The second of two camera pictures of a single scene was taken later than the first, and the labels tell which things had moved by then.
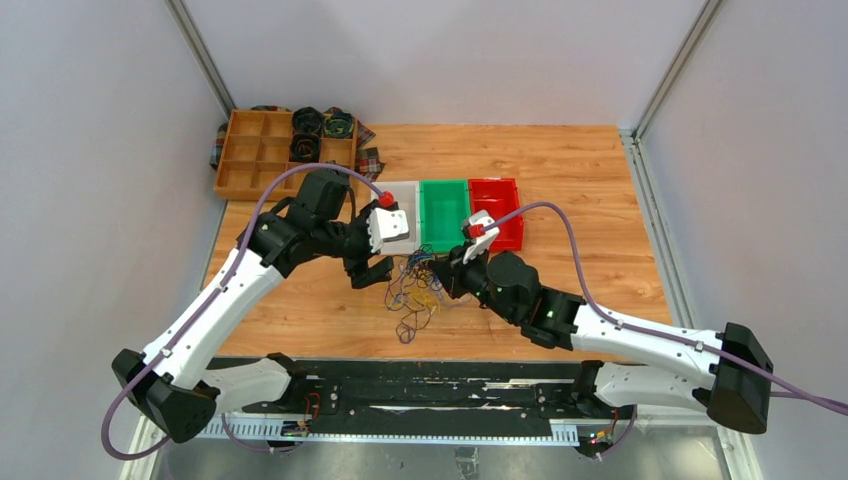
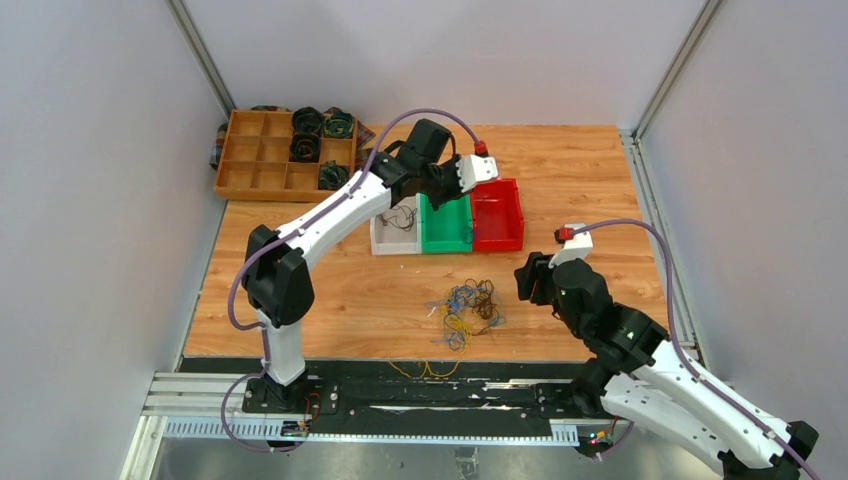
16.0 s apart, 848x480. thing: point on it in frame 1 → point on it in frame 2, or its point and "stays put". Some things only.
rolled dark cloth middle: (305, 148) stays put
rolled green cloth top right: (338, 124) stays put
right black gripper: (451, 269) → (531, 277)
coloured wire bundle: (416, 289) → (470, 309)
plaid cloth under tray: (368, 161) stays put
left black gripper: (360, 270) → (457, 190)
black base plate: (514, 390) stays put
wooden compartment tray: (256, 149) stays put
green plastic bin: (444, 205) stays put
